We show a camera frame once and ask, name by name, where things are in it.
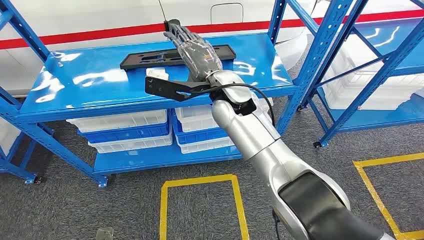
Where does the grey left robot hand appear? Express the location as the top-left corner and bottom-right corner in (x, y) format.
(96, 226), (115, 240)

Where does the black plastic plate holder part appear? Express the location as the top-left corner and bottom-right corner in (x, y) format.
(119, 44), (237, 71)

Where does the white plastic crate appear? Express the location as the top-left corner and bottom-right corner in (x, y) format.
(88, 132), (174, 155)
(66, 109), (169, 134)
(0, 116), (21, 157)
(174, 97), (275, 133)
(176, 135), (236, 155)
(321, 31), (424, 112)

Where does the white car with red stripe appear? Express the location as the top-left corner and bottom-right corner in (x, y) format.
(0, 0), (321, 98)

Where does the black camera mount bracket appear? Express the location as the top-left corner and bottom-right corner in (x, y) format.
(144, 76), (216, 103)

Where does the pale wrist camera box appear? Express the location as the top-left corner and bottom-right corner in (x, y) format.
(146, 67), (170, 81)

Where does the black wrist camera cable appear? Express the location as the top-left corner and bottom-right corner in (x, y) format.
(183, 82), (276, 127)

